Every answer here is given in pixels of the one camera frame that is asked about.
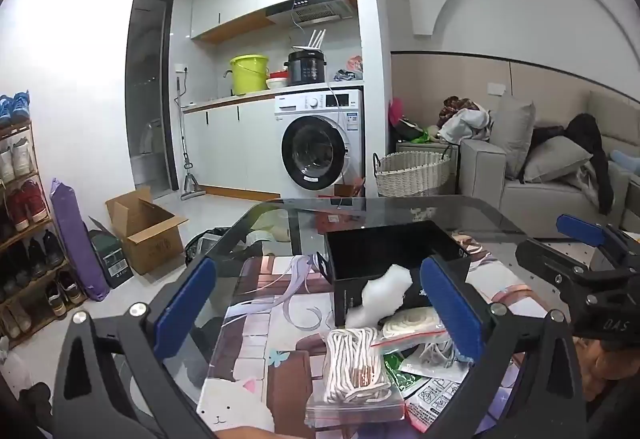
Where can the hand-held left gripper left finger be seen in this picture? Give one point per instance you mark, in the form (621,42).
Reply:
(182,309)

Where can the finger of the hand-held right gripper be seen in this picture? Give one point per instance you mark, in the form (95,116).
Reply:
(545,261)
(580,229)

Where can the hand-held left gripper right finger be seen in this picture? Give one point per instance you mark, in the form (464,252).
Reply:
(450,309)

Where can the zip bag with cream coil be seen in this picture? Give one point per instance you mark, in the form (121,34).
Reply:
(415,319)

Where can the white foam piece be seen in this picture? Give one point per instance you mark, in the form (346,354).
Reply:
(380,294)

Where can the green medicine sachet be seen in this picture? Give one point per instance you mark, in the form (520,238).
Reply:
(395,369)

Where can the black cardboard box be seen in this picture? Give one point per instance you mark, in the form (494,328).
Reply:
(380,244)

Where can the person's right hand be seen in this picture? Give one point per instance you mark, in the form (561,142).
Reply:
(607,369)

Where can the grey white cloth bundle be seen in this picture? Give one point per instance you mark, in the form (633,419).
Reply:
(436,353)

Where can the black trash bin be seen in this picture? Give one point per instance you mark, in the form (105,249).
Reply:
(207,244)

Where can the open brown cardboard box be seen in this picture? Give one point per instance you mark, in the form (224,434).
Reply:
(155,244)

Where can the flat grey cushion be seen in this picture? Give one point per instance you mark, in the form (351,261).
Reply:
(555,159)

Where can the dark green box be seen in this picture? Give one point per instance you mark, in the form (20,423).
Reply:
(112,259)

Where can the printed desk mat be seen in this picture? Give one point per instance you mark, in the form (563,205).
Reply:
(260,349)

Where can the red white sachet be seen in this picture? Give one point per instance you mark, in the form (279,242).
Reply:
(435,399)

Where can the black jacket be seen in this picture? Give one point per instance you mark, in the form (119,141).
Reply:
(590,134)

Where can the grey sofa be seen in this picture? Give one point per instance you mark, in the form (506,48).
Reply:
(485,169)

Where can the upright grey cushion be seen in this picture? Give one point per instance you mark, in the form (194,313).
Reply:
(512,134)

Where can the purple rolled mat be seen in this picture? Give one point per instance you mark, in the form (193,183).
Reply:
(75,239)

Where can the white wicker basket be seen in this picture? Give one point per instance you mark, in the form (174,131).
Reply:
(412,176)

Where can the flat mop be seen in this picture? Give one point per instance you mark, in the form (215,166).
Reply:
(187,169)

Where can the pile of clothes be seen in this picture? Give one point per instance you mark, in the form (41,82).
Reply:
(465,119)

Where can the white lower cabinets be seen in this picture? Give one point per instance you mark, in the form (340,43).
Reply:
(235,149)

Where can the shoe rack with shoes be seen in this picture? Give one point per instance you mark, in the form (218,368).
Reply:
(30,206)

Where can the pink item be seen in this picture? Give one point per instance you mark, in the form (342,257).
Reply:
(397,111)

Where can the dark glass door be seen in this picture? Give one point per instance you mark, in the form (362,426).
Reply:
(147,94)

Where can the white washing machine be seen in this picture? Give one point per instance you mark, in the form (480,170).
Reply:
(300,101)

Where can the green plastic bucket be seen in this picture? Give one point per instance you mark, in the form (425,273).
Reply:
(249,76)

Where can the red white bowl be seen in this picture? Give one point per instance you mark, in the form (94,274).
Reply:
(277,81)

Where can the red plastic bag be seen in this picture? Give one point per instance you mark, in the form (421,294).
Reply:
(355,64)

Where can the black pressure cooker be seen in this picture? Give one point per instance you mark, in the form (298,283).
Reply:
(306,69)

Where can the white router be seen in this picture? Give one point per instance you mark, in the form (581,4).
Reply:
(311,41)

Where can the range hood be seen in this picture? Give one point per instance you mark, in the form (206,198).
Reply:
(312,11)

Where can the white wall socket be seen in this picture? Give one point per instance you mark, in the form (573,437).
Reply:
(180,68)
(496,89)

